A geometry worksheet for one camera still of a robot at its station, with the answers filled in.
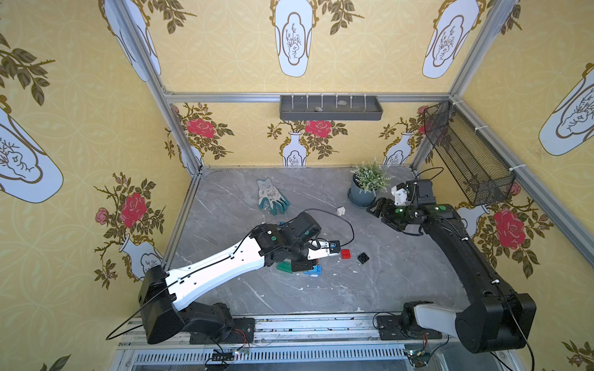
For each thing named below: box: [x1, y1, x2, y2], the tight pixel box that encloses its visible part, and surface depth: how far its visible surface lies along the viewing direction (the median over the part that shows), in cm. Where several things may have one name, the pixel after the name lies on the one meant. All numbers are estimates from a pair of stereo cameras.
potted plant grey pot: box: [348, 170, 380, 207], surface depth 97 cm
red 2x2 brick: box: [341, 248, 352, 260], surface depth 92 cm
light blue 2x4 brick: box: [303, 264, 323, 276], surface depth 87 cm
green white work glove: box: [256, 177, 291, 216], surface depth 108 cm
